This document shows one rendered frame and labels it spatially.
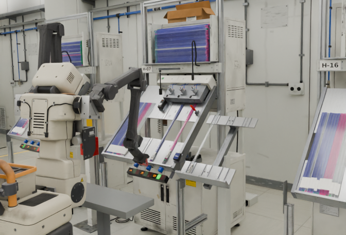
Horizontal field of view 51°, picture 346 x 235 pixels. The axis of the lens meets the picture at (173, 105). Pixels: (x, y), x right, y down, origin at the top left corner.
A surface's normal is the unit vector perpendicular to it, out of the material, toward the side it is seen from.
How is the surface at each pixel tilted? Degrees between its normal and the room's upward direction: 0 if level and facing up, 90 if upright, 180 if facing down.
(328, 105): 44
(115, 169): 90
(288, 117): 90
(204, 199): 90
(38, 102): 82
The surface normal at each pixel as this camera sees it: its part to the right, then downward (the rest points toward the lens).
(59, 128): 0.90, 0.03
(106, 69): 0.78, 0.05
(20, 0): -0.63, 0.09
